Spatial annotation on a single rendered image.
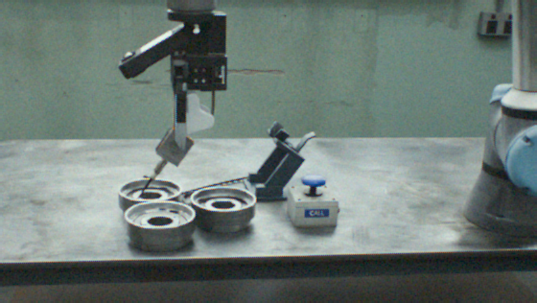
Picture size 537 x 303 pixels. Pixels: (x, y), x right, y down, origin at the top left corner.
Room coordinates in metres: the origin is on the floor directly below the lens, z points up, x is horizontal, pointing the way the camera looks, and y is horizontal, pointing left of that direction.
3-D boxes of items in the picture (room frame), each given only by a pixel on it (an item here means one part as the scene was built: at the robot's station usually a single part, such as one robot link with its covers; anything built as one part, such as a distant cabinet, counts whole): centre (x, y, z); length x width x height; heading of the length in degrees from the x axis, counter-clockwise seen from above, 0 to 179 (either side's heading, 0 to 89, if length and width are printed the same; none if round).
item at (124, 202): (1.04, 0.14, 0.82); 0.10 x 0.10 x 0.04
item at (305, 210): (1.03, -0.13, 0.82); 0.08 x 0.07 x 0.05; 97
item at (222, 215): (1.01, 0.02, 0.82); 0.10 x 0.10 x 0.04
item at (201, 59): (1.02, 0.07, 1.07); 0.09 x 0.08 x 0.12; 100
